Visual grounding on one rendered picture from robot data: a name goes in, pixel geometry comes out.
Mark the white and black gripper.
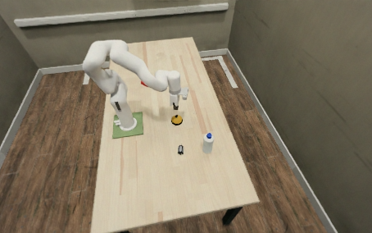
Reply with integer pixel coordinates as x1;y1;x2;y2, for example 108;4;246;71
170;94;180;110

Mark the yellow and black service bell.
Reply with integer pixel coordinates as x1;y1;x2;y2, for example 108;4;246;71
171;115;183;126

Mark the white bottle with blue cap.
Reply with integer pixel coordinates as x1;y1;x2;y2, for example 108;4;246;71
202;133;214;153

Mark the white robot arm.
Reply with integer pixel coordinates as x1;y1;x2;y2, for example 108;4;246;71
83;40;188;131

